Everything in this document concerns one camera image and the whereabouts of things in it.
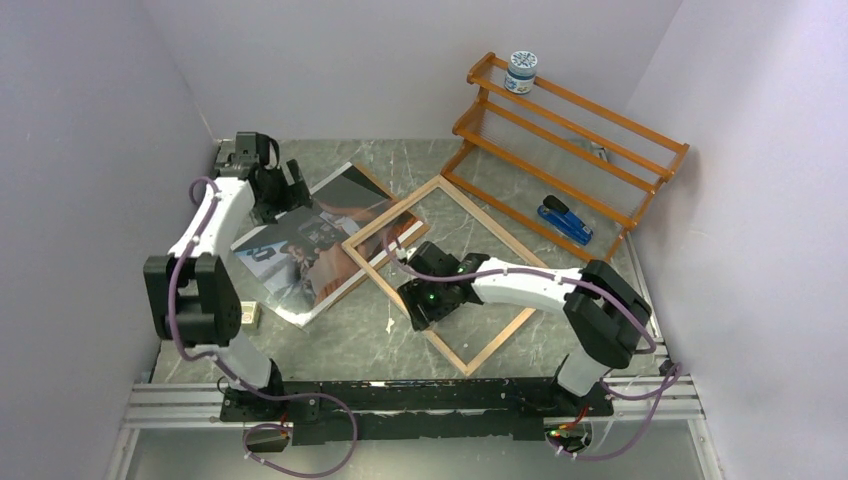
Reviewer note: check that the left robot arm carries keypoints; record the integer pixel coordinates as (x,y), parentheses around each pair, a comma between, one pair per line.
(193,301)

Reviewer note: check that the printed photo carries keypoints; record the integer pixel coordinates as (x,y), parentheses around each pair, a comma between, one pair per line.
(297,267)

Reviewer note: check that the aluminium table rail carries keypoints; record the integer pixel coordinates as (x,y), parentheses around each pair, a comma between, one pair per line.
(194,406)

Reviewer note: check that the blue stapler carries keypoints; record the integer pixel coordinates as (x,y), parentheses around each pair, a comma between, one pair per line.
(555,212)

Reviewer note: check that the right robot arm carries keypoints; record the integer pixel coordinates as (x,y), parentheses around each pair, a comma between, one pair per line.
(608,316)

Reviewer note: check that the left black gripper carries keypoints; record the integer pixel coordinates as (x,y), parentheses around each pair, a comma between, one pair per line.
(294,195)

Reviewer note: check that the orange wooden rack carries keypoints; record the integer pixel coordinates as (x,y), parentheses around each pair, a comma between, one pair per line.
(517,149)

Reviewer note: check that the small blue white jar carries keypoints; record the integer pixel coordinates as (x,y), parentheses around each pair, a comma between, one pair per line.
(520,72)

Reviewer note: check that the brown backing board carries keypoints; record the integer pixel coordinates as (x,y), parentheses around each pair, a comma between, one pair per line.
(342,205)

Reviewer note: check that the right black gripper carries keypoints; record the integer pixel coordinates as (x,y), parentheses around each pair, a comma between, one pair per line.
(412,294)

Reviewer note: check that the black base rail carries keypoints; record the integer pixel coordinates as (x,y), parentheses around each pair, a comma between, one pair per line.
(319,412)

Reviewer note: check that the small staples box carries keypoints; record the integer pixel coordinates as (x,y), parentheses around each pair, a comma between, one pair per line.
(250,315)

